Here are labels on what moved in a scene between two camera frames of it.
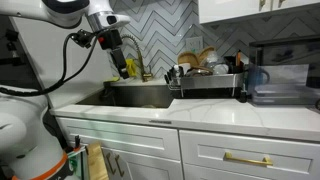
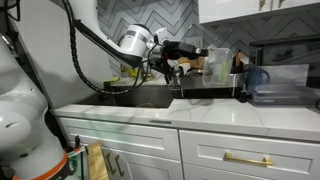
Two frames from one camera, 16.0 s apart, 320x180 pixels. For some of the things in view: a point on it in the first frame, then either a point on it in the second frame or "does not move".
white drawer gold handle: [251, 151] does not move
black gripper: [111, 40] to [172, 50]
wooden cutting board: [97, 168] does not move
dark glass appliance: [285, 72] does not move
